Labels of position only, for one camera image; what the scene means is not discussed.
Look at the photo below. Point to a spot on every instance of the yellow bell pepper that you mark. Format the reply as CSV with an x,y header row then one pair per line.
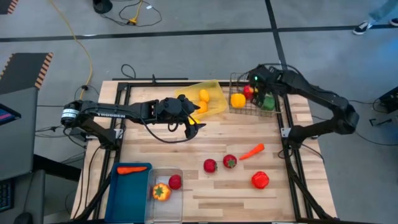
x,y
238,100
256,90

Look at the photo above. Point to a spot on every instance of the orange bell pepper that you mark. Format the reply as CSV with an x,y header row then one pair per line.
x,y
161,192

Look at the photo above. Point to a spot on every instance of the yellow lemon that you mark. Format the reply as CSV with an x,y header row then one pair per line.
x,y
204,96
192,120

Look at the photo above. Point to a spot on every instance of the black hazard-striped floor mat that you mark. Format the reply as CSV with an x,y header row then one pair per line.
x,y
6,5
25,73

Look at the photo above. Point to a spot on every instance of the laptop screen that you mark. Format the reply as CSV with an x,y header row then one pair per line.
x,y
7,114

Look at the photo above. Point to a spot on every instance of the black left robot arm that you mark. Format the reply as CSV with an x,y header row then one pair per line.
x,y
102,112

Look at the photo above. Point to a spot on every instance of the green bell pepper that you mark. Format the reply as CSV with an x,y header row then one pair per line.
x,y
269,104

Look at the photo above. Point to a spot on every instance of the black computer mouse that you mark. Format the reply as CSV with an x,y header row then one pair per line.
x,y
23,218

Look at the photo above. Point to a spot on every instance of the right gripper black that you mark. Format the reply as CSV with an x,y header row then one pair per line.
x,y
267,79

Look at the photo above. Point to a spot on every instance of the yellow power plug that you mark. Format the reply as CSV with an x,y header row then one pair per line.
x,y
133,20

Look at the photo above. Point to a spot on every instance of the grey desk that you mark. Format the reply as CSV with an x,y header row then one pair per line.
x,y
17,146

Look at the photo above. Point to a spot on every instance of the orange-yellow lemon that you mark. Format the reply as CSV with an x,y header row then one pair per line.
x,y
202,107

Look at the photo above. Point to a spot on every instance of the orange carrot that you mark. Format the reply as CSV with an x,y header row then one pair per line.
x,y
130,170
253,151

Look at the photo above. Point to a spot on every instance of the person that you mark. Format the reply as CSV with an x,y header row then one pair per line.
x,y
360,28

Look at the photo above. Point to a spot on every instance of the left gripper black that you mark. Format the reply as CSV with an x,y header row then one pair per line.
x,y
172,109

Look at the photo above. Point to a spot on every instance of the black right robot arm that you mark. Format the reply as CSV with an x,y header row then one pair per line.
x,y
326,99

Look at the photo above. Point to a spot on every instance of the blue plastic tray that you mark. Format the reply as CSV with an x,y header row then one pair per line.
x,y
127,196

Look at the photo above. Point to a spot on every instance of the metal mounting plate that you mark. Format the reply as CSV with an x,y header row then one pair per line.
x,y
118,133
285,132

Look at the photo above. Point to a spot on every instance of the black aluminium table frame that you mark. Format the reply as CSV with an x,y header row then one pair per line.
x,y
155,84

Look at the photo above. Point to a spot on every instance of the black bar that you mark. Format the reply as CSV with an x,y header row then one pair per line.
x,y
149,79

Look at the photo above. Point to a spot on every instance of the clear plastic bin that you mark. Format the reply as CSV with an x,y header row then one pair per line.
x,y
164,211

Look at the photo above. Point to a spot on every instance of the yellow translucent plastic bin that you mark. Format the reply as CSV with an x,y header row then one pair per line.
x,y
214,93

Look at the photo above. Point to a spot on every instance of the red bell pepper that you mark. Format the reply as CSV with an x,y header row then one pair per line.
x,y
247,92
210,165
260,180

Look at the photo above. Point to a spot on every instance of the black equipment box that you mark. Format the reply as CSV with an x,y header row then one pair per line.
x,y
388,100

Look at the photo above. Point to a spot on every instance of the black round stand base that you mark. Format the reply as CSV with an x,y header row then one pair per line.
x,y
102,5

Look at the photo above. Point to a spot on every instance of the black keyboard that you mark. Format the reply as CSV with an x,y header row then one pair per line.
x,y
6,194

